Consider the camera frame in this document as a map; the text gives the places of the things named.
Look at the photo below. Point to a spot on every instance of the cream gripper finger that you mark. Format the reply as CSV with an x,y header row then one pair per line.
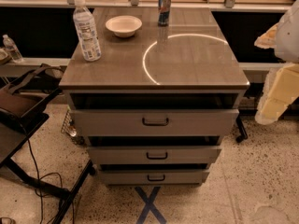
x,y
280,89

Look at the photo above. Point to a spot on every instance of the grey top drawer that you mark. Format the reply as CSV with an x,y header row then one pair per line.
x,y
150,122

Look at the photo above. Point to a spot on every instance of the grey drawer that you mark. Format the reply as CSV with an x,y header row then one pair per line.
x,y
154,155
153,177
150,122

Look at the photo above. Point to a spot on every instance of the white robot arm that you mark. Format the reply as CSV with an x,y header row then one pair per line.
x,y
283,37

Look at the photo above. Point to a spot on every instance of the grey drawer cabinet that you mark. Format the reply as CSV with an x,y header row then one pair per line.
x,y
185,65

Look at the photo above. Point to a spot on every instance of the grey bottom drawer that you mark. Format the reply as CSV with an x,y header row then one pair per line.
x,y
153,177

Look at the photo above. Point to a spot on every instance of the grey middle drawer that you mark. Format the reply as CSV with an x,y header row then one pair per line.
x,y
154,155

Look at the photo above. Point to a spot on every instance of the blue energy drink can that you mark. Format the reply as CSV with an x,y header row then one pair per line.
x,y
164,12

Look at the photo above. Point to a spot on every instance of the white bowl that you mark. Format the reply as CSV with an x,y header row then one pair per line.
x,y
124,26

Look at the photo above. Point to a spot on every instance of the blue tape cross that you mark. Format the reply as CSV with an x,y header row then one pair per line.
x,y
149,205

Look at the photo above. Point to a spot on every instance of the clear plastic water bottle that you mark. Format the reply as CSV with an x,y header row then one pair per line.
x,y
86,30

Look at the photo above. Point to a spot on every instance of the black chair with bag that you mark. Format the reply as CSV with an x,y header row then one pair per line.
x,y
21,115

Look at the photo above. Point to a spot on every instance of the small water bottle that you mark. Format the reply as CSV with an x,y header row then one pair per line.
x,y
12,49

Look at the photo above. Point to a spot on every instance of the wire basket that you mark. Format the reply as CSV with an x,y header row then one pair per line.
x,y
69,129

